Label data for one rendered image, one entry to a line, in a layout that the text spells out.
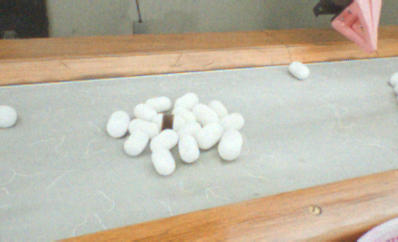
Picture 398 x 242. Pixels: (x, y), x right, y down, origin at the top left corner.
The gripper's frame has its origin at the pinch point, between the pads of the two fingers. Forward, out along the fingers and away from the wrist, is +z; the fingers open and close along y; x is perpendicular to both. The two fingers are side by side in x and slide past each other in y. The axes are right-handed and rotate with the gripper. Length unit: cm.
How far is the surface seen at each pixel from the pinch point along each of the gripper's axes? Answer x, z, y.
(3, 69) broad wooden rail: 7, -5, -51
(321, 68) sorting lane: 6.0, -0.1, -4.9
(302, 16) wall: 155, -110, 128
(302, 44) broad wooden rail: 7.2, -5.4, -5.7
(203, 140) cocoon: -6.8, 12.4, -33.1
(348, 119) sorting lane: -4.2, 11.8, -12.8
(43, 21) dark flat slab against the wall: 159, -116, -39
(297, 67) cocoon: 2.7, 0.9, -11.9
